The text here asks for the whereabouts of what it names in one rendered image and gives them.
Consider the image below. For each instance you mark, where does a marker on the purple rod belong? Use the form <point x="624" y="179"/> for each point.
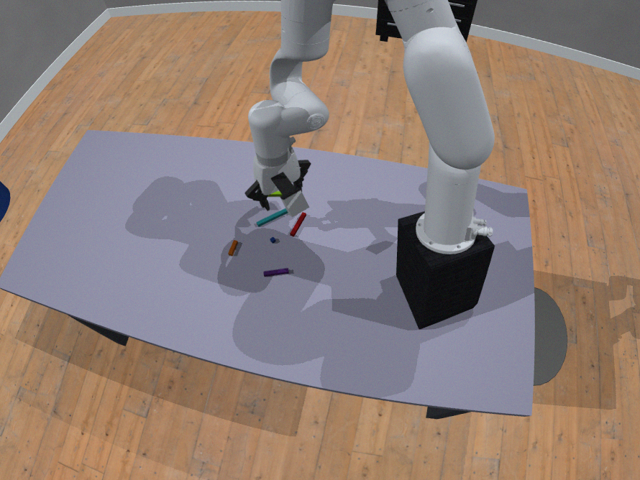
<point x="276" y="272"/>

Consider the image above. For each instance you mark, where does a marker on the turquoise rod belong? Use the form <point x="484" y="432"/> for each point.
<point x="272" y="217"/>

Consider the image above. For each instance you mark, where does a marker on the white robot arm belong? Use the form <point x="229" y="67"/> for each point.
<point x="442" y="79"/>

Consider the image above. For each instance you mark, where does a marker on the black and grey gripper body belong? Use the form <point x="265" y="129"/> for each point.
<point x="263" y="174"/>

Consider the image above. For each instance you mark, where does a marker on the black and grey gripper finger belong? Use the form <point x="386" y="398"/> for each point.
<point x="304" y="165"/>
<point x="258" y="196"/>

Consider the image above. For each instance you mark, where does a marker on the dark red rod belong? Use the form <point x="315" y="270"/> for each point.
<point x="298" y="223"/>

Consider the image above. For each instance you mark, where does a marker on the orange rod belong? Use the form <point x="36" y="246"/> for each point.
<point x="233" y="247"/>

